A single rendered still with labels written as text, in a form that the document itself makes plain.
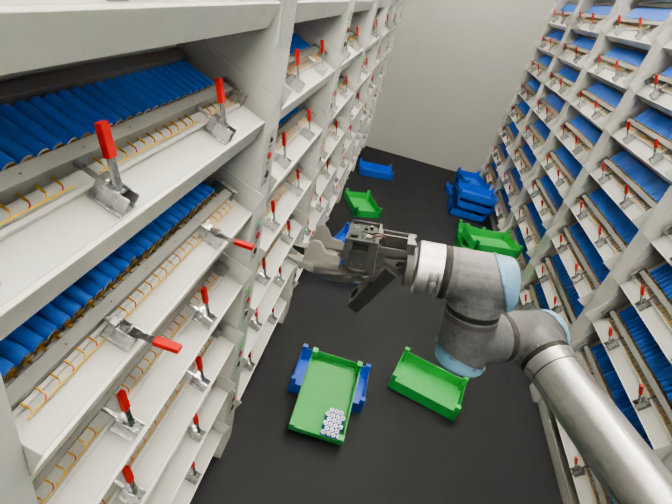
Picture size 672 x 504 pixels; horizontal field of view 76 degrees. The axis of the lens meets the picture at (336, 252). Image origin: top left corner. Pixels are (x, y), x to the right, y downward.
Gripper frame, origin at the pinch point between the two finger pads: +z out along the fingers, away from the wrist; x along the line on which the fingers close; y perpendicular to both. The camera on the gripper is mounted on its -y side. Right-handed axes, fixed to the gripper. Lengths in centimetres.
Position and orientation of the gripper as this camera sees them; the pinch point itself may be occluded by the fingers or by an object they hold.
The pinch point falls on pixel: (297, 255)
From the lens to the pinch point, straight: 76.4
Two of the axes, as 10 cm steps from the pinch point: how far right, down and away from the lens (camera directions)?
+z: -9.8, -1.8, 1.2
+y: 0.9, -8.5, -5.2
